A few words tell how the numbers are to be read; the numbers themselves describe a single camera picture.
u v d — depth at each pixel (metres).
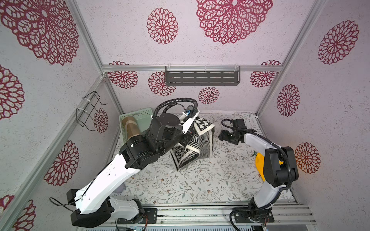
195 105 0.38
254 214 0.66
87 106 0.77
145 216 0.73
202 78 0.99
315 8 0.69
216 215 0.76
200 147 0.57
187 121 0.43
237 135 0.71
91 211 0.38
